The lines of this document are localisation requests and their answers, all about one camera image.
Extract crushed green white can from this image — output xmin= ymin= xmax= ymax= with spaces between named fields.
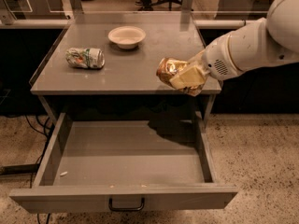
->
xmin=65 ymin=48 xmax=105 ymax=69

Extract white paper bowl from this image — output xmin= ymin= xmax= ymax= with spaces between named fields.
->
xmin=108 ymin=26 xmax=146 ymax=49

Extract open grey top drawer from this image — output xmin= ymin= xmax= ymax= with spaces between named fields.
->
xmin=9 ymin=113 xmax=237 ymax=213

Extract black drawer handle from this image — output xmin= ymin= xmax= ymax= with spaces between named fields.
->
xmin=108 ymin=198 xmax=145 ymax=212

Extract grey cabinet with top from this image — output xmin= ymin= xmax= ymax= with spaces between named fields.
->
xmin=28 ymin=11 xmax=224 ymax=126

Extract crushed orange soda can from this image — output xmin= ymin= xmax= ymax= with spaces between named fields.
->
xmin=156 ymin=58 xmax=208 ymax=96

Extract black floor cables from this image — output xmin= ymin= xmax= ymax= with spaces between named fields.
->
xmin=23 ymin=115 xmax=54 ymax=224

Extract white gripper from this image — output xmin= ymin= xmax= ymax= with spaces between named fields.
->
xmin=170 ymin=35 xmax=242 ymax=90

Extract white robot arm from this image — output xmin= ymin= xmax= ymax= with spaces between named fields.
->
xmin=170 ymin=0 xmax=299 ymax=90

